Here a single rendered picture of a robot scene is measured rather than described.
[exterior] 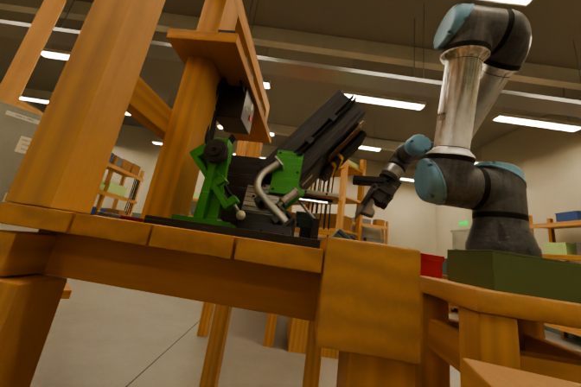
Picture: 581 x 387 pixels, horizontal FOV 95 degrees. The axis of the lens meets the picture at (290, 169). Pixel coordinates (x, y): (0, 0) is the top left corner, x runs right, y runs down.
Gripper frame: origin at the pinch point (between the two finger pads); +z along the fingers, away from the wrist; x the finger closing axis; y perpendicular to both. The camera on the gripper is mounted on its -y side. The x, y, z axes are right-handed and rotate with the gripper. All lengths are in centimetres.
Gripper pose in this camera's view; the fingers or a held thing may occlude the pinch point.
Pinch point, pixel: (355, 214)
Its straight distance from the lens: 102.9
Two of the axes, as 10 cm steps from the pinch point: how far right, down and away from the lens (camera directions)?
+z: -6.2, 7.3, -2.7
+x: 1.5, 4.6, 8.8
